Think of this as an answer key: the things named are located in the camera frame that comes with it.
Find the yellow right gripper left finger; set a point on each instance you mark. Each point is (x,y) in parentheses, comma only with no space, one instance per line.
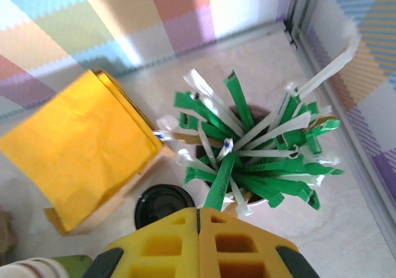
(191,244)

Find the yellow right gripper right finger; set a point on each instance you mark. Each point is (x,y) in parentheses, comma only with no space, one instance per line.
(207,250)

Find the green stick packet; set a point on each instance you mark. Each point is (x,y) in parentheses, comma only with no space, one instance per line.
(294,191)
(321,169)
(198,174)
(191,103)
(238,98)
(222,179)
(325,126)

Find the black plastic cup lid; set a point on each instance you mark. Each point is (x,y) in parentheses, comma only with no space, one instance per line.
(164,203)

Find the white wrapped stick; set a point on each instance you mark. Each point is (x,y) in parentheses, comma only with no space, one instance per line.
(241,200)
(201,86)
(188,158)
(287,124)

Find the pink cup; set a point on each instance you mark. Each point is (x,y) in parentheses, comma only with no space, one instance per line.
(261,204)

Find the yellow napkin stack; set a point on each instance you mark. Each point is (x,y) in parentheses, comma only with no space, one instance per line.
(77,148)

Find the long white wrapped straw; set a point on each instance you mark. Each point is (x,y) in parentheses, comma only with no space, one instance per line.
(328,70)

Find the aluminium frame post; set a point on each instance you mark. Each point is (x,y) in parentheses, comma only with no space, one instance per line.
(297,8)

